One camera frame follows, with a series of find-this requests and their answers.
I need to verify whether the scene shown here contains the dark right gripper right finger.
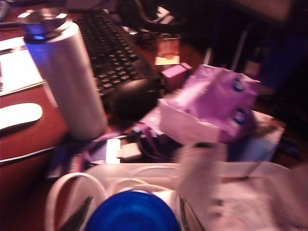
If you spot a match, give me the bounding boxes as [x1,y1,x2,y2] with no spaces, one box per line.
[179,195,206,231]

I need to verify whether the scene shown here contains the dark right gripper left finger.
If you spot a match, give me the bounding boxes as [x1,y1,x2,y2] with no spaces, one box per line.
[57,195,94,231]

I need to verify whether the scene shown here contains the liquid glue bottle blue cap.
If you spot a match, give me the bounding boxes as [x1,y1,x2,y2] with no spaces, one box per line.
[84,190,182,231]

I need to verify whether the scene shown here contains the translucent plastic box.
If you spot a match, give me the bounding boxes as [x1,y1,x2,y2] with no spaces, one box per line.
[45,162,308,231]

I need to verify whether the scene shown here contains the small purple box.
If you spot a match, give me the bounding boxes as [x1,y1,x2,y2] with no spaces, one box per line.
[160,62,193,91]

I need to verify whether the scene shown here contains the folded white paper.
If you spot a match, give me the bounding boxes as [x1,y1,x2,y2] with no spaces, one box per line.
[177,141,308,231]

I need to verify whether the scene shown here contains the white flat mouse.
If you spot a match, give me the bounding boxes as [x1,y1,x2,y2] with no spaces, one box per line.
[0,103,43,132]

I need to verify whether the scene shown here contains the purple tissue pack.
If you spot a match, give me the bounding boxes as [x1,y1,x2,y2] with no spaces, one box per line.
[159,64,262,145]

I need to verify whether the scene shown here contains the black computer mouse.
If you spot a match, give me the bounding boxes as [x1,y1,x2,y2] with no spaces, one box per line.
[103,78,165,121]

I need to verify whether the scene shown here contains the white insulated bottle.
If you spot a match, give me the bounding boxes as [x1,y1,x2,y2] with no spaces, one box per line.
[16,7,109,141]

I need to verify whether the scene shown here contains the white paper sheets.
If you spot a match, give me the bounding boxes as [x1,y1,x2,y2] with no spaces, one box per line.
[0,36,45,97]

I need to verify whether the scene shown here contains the orange card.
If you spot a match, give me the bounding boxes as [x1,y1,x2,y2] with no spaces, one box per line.
[154,39,181,66]

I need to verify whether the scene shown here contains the black keyboard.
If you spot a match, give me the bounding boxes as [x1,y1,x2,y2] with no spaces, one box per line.
[73,9,161,96]

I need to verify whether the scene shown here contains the white cable loop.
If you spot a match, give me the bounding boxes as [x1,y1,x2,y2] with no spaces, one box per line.
[45,172,108,231]

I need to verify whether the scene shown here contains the lanyard with card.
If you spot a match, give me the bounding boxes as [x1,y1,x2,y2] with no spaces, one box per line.
[47,122,169,179]

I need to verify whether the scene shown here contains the white charging cable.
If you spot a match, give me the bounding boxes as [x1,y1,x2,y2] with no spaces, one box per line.
[0,146,56,165]

